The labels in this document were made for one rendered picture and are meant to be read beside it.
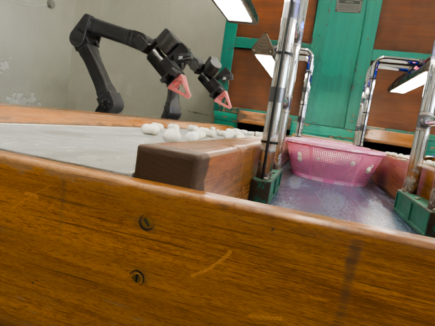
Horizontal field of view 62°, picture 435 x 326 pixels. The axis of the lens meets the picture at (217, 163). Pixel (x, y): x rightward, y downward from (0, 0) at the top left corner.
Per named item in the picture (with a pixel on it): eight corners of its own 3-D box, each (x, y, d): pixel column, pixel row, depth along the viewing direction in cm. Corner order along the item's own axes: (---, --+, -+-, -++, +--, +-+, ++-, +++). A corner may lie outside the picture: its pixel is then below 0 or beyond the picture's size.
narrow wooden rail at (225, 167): (119, 275, 30) (135, 142, 28) (285, 154, 204) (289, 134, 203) (181, 292, 28) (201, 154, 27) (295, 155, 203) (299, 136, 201)
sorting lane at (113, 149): (-144, 140, 36) (-143, 118, 36) (235, 134, 210) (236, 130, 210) (127, 198, 29) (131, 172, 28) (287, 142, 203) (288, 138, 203)
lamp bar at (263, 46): (250, 52, 127) (254, 31, 126) (270, 78, 187) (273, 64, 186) (273, 54, 125) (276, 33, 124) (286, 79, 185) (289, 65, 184)
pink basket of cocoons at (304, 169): (275, 174, 91) (281, 138, 90) (283, 165, 117) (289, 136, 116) (388, 195, 85) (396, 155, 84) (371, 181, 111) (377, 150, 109)
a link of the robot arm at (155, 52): (175, 59, 128) (162, 44, 128) (167, 56, 122) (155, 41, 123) (161, 73, 130) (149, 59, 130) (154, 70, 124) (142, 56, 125)
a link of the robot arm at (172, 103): (180, 119, 190) (184, 57, 189) (168, 118, 186) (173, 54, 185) (174, 119, 195) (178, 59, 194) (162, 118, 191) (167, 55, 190)
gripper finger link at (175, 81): (200, 92, 128) (184, 72, 129) (194, 89, 121) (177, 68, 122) (187, 105, 130) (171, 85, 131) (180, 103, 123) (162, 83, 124)
